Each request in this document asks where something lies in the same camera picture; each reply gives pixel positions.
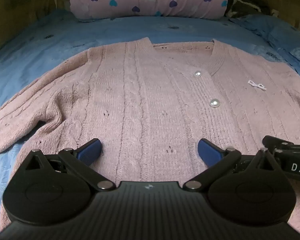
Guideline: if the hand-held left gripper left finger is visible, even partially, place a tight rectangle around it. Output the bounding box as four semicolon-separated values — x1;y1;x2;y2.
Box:
21;138;117;192

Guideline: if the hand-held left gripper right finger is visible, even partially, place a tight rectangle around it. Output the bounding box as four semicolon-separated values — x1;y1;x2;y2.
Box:
184;138;282;192

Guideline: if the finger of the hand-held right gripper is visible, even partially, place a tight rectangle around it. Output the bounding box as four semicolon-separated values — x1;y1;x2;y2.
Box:
262;135;295;153

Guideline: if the pink knitted cardigan sweater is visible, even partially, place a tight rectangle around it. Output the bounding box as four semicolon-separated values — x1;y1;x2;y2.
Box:
0;37;300;233

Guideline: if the blue dandelion-print pillow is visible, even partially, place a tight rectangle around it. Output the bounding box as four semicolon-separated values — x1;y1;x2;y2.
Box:
229;14;300;64

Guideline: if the blue dandelion-print bed sheet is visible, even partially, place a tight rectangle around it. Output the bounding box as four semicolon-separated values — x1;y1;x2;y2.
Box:
0;9;300;230

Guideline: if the dark crumpled cloth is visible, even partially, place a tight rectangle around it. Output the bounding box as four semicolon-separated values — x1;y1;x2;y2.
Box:
226;0;272;18

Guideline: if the pink heart-print quilt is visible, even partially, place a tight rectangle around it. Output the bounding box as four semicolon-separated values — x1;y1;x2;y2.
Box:
70;0;228;20

